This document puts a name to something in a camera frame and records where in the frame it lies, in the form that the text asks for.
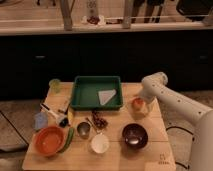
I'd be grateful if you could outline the orange-red apple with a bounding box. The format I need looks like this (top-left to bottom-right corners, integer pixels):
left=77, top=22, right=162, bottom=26
left=132, top=98, right=144, bottom=111

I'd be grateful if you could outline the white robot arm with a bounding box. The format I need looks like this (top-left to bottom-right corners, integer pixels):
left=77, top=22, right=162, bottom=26
left=139, top=72, right=213, bottom=171

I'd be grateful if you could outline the purple bowl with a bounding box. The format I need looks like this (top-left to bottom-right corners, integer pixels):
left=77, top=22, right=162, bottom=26
left=122, top=123, right=148, bottom=149

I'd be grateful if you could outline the orange bowl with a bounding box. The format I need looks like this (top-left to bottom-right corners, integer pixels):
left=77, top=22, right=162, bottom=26
left=34, top=126, right=65, bottom=157

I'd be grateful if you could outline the grey folded cloth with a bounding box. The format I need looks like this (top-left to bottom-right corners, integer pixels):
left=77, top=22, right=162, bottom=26
left=98, top=89, right=116, bottom=105

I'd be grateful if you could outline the bunch of dark grapes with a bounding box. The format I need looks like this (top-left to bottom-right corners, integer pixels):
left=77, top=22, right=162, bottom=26
left=92, top=111, right=108, bottom=129

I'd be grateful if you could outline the white cup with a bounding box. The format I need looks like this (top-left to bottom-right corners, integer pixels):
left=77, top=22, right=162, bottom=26
left=91, top=134, right=109, bottom=154

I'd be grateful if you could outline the wooden spoon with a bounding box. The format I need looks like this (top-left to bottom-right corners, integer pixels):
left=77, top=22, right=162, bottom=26
left=85, top=117, right=99, bottom=134

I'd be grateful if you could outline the green plastic tray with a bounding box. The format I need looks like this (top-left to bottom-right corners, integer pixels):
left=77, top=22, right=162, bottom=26
left=70, top=76, right=123, bottom=111

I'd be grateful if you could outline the small metal cup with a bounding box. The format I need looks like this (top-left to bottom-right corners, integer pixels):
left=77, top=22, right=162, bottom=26
left=77, top=122, right=91, bottom=139

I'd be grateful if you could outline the yellow banana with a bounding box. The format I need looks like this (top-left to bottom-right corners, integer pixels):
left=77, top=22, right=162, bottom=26
left=67, top=109, right=74, bottom=125

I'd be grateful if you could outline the green cucumber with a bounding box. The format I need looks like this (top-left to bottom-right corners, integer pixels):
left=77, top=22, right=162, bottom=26
left=59, top=127, right=74, bottom=153

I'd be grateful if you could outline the green plastic cup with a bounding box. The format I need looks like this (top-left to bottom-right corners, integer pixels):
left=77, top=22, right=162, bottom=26
left=49, top=79, right=60, bottom=93

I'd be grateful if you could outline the black cable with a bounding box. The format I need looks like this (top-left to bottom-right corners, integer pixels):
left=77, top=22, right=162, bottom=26
left=165, top=125, right=195, bottom=136

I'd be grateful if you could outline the white handled brush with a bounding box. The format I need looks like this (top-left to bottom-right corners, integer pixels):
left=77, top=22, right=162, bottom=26
left=41, top=103, right=68, bottom=126

